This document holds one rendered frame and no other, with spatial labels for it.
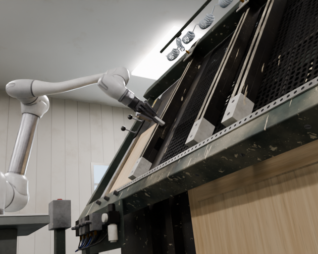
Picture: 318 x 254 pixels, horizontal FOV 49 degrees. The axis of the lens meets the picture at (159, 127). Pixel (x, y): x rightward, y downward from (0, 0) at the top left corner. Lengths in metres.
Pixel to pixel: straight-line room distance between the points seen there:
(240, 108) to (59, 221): 1.50
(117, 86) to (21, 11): 2.61
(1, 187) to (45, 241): 3.55
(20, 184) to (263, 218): 1.36
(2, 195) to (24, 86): 0.62
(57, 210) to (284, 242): 1.51
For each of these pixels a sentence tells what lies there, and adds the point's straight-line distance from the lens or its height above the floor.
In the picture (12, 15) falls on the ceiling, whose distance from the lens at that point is 4.47.
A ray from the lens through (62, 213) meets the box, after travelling 2.40.
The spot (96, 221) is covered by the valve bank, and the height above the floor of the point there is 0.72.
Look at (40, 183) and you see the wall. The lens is 5.61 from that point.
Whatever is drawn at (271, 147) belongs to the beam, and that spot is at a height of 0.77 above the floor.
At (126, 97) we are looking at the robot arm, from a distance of 1.95.
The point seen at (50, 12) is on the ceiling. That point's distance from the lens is 4.36.
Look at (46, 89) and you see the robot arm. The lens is 2.10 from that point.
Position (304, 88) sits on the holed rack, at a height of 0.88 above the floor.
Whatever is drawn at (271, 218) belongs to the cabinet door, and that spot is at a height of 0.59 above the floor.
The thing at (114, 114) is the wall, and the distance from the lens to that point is 6.44.
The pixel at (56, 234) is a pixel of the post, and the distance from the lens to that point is 2.40.
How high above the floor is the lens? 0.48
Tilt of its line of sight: 21 degrees up
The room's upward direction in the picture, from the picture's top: 6 degrees counter-clockwise
